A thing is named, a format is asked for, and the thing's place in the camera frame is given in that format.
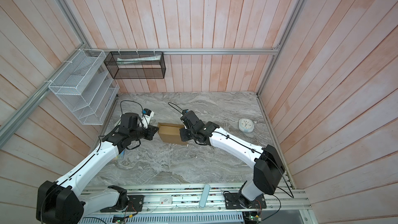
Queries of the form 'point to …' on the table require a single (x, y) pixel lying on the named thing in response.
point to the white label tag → (166, 200)
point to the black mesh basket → (136, 65)
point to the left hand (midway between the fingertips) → (158, 131)
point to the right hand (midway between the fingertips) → (182, 132)
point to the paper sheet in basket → (122, 61)
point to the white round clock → (246, 125)
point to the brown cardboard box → (171, 133)
